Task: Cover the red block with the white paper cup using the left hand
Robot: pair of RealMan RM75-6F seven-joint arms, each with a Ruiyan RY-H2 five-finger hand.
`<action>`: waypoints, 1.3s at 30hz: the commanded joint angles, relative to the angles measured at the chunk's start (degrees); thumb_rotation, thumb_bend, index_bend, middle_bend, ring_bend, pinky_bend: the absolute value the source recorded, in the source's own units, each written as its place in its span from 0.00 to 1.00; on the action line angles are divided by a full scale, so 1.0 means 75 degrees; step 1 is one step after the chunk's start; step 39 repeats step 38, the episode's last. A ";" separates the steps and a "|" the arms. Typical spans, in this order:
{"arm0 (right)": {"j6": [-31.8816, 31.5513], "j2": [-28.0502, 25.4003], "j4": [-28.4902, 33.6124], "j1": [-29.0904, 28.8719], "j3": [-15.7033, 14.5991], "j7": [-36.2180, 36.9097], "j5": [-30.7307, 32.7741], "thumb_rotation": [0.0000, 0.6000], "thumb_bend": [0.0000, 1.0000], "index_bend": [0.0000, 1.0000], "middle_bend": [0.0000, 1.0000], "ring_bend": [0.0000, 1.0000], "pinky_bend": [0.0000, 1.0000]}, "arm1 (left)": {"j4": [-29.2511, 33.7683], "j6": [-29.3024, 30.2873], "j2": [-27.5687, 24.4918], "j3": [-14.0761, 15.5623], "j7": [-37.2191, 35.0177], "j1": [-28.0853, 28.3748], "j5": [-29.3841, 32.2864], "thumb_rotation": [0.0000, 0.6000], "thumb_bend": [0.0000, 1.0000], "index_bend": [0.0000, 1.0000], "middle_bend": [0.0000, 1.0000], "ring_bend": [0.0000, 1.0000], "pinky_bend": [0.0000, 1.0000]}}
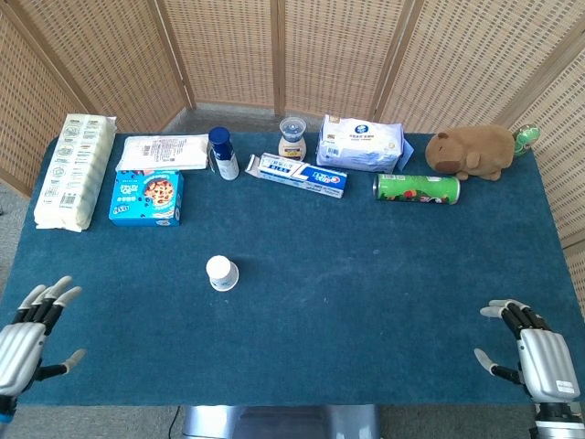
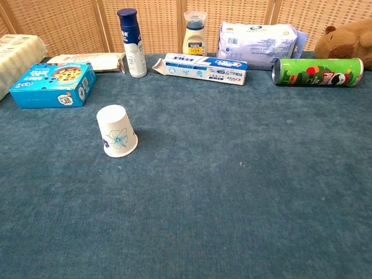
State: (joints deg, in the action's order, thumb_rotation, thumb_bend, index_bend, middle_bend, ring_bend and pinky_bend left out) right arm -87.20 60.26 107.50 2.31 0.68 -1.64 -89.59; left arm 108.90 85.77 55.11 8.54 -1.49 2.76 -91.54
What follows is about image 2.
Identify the white floral paper cup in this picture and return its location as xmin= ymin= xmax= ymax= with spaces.
xmin=96 ymin=104 xmax=139 ymax=158

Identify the blue table cloth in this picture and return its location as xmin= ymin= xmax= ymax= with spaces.
xmin=0 ymin=51 xmax=372 ymax=279

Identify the white blue toothpaste box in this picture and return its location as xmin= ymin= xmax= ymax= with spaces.
xmin=152 ymin=53 xmax=248 ymax=86

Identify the mayonnaise squeeze bottle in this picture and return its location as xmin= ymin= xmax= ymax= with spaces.
xmin=182 ymin=10 xmax=208 ymax=56

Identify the white bottle with blue cap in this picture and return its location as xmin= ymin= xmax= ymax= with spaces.
xmin=116 ymin=8 xmax=148 ymax=78

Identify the flat white plastic pouch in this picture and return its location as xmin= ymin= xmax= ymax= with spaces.
xmin=46 ymin=52 xmax=126 ymax=73

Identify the white blue wipes pack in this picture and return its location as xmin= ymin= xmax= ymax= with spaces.
xmin=216 ymin=22 xmax=308 ymax=71

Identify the blue cookie box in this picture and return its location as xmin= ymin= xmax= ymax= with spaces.
xmin=9 ymin=62 xmax=97 ymax=109

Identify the green Pringles can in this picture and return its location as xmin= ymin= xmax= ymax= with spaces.
xmin=271 ymin=57 xmax=364 ymax=87

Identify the wicker folding screen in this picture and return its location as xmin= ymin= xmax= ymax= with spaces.
xmin=0 ymin=0 xmax=372 ymax=58

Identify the brown capybara plush toy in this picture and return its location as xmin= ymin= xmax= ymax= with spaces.
xmin=314 ymin=17 xmax=372 ymax=70

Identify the long cream tissue pack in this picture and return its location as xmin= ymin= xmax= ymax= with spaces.
xmin=0 ymin=34 xmax=48 ymax=102

